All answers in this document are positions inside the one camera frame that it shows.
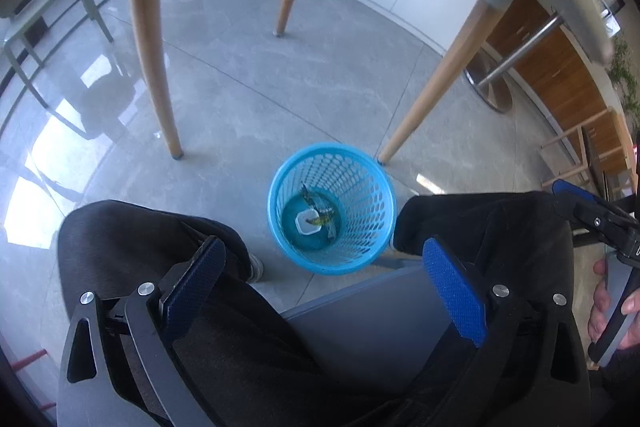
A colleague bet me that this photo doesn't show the small white cup trash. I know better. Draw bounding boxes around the small white cup trash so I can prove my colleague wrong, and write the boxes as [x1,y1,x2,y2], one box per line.
[295,208,322,236]

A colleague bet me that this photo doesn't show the blue plastic trash basket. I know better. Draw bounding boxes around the blue plastic trash basket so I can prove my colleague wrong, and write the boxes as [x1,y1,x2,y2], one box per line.
[267,143,397,275]

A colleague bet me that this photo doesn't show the person's right hand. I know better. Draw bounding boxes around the person's right hand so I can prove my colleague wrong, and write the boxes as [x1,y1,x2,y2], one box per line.
[588,259,640,350]

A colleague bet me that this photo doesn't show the wooden stool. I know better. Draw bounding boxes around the wooden stool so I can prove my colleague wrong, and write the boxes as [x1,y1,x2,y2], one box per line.
[539,107,639,199]

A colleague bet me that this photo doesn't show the person's right leg black trousers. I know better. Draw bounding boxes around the person's right leg black trousers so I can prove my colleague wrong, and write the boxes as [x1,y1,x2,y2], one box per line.
[388,192,591,426]

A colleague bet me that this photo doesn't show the person's leg black trousers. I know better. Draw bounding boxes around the person's leg black trousers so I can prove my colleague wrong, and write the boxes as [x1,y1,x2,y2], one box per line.
[58,200,350,426]
[388,192,591,426]

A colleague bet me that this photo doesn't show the white shoe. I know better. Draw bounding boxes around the white shoe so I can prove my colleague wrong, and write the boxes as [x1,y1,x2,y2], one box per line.
[247,254,265,284]

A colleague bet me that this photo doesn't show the grey seat of chair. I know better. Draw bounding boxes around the grey seat of chair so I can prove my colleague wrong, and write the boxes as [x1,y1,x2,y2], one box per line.
[282,265,450,426]

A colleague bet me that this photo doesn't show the person's left leg black trousers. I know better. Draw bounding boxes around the person's left leg black trousers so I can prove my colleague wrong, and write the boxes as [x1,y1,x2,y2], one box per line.
[58,200,350,426]

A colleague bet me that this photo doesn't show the green potted plant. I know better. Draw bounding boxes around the green potted plant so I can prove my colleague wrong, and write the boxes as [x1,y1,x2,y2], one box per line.
[606,35,639,131]

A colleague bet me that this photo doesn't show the metal pedestal bar table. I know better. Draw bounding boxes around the metal pedestal bar table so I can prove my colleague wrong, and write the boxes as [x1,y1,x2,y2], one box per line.
[464,12,564,114]

